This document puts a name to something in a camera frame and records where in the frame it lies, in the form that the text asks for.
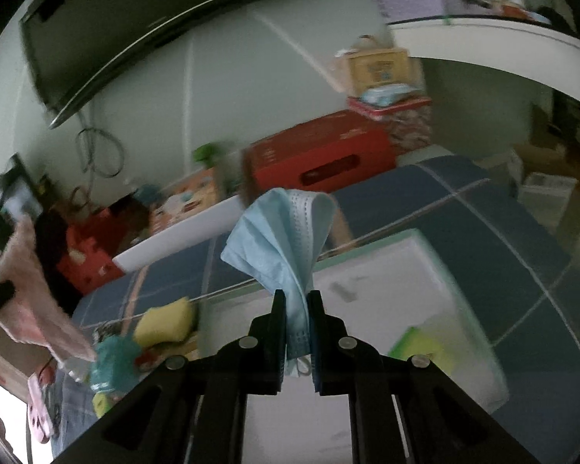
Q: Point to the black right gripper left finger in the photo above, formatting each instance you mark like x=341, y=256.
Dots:
x=191, y=412

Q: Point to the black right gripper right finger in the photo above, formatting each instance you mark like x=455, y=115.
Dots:
x=402, y=411

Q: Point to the pink fluffy cloth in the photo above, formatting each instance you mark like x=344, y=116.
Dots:
x=33, y=316

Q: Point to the green tissue pack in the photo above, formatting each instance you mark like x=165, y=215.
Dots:
x=103, y=402
x=415, y=341

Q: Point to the light blue face mask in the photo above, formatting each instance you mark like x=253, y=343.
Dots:
x=277, y=242

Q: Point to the teal plastic box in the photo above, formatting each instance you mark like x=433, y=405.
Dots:
x=115, y=369

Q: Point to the yellow sponge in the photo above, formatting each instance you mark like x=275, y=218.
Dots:
x=171, y=323

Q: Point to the red gift bag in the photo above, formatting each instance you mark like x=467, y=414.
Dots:
x=92, y=246

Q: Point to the white pill bottle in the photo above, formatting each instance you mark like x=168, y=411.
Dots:
x=78, y=369

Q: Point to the pink patterned sock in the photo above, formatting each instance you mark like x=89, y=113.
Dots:
x=40, y=418

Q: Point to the white green storage bin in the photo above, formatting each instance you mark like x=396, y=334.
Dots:
x=379, y=291

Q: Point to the colourful toy box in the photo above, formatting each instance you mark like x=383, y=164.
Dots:
x=189, y=197

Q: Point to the red cardboard box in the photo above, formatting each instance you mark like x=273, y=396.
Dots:
x=322, y=155

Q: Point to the red patterned box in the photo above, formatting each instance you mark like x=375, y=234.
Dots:
x=408, y=123

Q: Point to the white shelf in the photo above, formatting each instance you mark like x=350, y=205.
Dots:
x=531, y=51

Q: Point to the wall mounted television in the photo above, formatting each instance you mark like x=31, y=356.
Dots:
x=74, y=48

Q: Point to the yellow carton with handle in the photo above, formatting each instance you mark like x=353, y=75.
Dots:
x=369, y=64

